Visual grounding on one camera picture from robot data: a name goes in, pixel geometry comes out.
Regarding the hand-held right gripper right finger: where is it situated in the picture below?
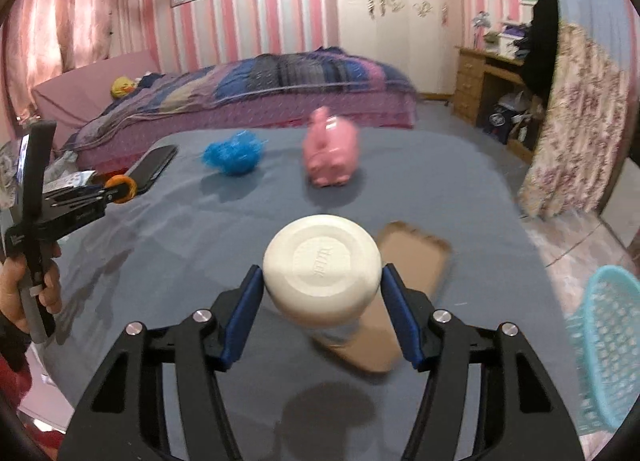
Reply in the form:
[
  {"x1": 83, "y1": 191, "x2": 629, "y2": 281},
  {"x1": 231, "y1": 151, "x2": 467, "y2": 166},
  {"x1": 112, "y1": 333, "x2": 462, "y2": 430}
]
[{"x1": 380, "y1": 263, "x2": 586, "y2": 461}]

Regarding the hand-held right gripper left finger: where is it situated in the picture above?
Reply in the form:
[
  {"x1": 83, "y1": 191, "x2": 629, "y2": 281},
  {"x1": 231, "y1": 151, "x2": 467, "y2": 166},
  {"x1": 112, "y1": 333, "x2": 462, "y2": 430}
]
[{"x1": 57, "y1": 265, "x2": 266, "y2": 461}]

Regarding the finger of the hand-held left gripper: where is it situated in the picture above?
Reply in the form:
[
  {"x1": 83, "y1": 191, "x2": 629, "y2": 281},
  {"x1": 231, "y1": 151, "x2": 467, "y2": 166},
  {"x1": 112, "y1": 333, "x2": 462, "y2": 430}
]
[
  {"x1": 47, "y1": 192, "x2": 121, "y2": 207},
  {"x1": 42, "y1": 180, "x2": 118, "y2": 195}
]

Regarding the small orange ring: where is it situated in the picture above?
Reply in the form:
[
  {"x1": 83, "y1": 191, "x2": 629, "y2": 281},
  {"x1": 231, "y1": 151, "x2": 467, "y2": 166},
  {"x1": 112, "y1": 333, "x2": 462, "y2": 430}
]
[{"x1": 105, "y1": 175, "x2": 137, "y2": 205}]

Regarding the white lidded plastic jar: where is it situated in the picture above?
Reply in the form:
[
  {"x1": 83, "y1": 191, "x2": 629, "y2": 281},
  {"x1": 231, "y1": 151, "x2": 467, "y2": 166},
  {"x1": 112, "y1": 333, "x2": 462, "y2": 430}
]
[{"x1": 263, "y1": 214, "x2": 383, "y2": 338}]

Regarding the teal plastic basket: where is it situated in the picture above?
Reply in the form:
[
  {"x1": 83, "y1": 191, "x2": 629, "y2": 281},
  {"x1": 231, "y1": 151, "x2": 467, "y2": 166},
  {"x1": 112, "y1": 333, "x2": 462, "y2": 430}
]
[{"x1": 566, "y1": 265, "x2": 640, "y2": 435}]

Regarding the person's left hand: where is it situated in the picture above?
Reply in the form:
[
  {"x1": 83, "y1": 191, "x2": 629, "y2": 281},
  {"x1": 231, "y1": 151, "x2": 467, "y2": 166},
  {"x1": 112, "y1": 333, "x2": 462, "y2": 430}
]
[{"x1": 0, "y1": 242, "x2": 64, "y2": 335}]

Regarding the white printed packet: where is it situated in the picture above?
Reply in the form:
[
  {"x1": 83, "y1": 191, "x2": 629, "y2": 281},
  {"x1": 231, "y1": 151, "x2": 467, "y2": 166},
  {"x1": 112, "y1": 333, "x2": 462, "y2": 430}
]
[{"x1": 46, "y1": 170, "x2": 97, "y2": 193}]

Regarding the brown cardboard tray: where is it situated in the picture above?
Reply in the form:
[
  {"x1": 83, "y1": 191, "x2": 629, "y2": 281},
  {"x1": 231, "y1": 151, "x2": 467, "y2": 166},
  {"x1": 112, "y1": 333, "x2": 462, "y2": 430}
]
[{"x1": 310, "y1": 222, "x2": 454, "y2": 375}]

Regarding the grey blue table cloth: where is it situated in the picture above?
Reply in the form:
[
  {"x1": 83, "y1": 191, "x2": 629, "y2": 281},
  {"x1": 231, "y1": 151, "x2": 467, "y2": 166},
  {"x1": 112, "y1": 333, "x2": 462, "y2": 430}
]
[{"x1": 30, "y1": 127, "x2": 583, "y2": 461}]

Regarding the black phone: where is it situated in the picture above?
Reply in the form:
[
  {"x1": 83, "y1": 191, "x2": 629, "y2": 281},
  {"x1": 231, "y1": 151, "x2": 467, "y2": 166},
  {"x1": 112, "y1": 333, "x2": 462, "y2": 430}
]
[{"x1": 122, "y1": 144, "x2": 179, "y2": 195}]

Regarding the yellow duck toy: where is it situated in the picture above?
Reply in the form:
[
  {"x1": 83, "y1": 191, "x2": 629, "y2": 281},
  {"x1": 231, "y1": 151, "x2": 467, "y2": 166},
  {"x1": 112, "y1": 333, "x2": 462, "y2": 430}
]
[{"x1": 111, "y1": 76, "x2": 137, "y2": 100}]

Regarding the blue mesh ball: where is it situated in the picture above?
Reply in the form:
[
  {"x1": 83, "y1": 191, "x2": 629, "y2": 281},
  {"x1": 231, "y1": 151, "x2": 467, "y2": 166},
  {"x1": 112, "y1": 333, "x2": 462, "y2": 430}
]
[{"x1": 201, "y1": 130, "x2": 266, "y2": 177}]

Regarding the pink striped curtain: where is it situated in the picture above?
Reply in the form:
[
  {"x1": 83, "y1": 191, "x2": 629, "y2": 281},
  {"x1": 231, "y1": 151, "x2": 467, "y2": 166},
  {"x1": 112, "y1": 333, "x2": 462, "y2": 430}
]
[{"x1": 0, "y1": 0, "x2": 145, "y2": 118}]

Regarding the pink piggy bank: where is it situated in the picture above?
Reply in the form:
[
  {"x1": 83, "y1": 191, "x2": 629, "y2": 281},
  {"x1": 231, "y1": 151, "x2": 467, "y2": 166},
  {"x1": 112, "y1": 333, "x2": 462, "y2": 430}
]
[{"x1": 302, "y1": 107, "x2": 360, "y2": 188}]

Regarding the black box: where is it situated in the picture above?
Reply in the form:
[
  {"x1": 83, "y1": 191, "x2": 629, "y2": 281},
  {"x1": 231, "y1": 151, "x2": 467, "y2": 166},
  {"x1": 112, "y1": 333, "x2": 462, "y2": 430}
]
[{"x1": 482, "y1": 104, "x2": 515, "y2": 144}]

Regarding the purple bed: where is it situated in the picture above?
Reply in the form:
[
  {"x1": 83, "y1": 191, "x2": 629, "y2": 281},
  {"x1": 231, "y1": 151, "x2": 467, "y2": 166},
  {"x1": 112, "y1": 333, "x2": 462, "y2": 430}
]
[{"x1": 31, "y1": 46, "x2": 420, "y2": 173}]

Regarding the patchwork quilt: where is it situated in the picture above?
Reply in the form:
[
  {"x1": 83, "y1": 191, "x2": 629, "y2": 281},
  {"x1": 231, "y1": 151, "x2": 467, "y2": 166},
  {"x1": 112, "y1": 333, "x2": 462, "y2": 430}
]
[{"x1": 64, "y1": 52, "x2": 417, "y2": 153}]

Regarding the wooden desk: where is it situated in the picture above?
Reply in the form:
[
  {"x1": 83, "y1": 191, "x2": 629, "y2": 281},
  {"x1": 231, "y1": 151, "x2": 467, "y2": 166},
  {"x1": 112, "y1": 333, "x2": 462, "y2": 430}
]
[{"x1": 454, "y1": 45, "x2": 547, "y2": 163}]

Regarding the floral curtain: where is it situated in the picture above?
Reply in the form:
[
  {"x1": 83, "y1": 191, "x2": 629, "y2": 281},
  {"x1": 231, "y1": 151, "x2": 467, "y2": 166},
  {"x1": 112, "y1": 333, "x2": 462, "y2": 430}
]
[{"x1": 516, "y1": 0, "x2": 635, "y2": 223}]

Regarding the white wardrobe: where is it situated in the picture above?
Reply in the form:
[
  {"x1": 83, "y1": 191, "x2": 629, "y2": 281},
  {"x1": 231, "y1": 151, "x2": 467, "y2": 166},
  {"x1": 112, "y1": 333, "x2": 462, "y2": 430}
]
[{"x1": 330, "y1": 0, "x2": 464, "y2": 95}]

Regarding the white printer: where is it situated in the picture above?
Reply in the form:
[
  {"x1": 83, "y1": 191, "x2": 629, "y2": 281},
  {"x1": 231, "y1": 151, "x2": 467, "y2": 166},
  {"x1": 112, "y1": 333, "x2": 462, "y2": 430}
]
[{"x1": 484, "y1": 31, "x2": 526, "y2": 59}]

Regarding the hanging dark cloth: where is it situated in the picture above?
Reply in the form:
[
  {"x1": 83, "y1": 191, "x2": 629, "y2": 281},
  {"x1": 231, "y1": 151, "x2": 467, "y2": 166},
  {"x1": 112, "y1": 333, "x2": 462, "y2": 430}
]
[{"x1": 521, "y1": 0, "x2": 559, "y2": 98}]

